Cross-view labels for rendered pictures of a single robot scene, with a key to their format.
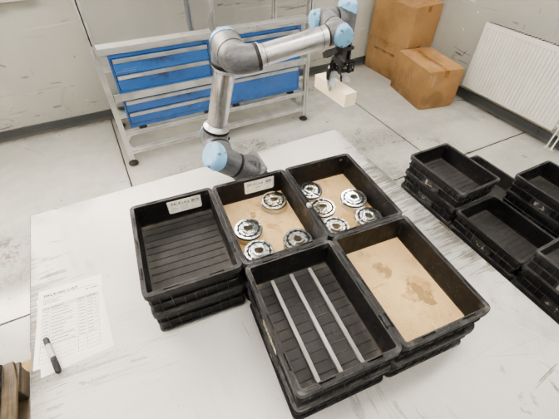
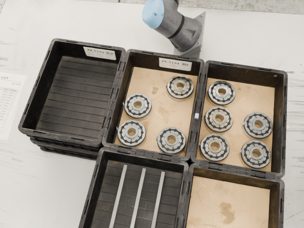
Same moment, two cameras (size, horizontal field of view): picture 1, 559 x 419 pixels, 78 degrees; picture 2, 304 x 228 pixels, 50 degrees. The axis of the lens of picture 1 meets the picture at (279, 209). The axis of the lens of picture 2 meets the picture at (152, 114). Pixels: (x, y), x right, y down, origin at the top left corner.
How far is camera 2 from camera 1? 0.54 m
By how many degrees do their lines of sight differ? 29
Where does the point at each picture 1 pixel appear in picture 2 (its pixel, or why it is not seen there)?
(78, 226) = (33, 22)
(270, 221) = (165, 106)
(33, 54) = not seen: outside the picture
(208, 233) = (107, 89)
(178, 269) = (66, 111)
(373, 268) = (219, 206)
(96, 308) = (11, 103)
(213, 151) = (152, 8)
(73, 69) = not seen: outside the picture
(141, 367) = (16, 167)
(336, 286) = (174, 201)
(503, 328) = not seen: outside the picture
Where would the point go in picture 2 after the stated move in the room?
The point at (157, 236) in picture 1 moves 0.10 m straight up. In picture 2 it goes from (68, 71) to (62, 57)
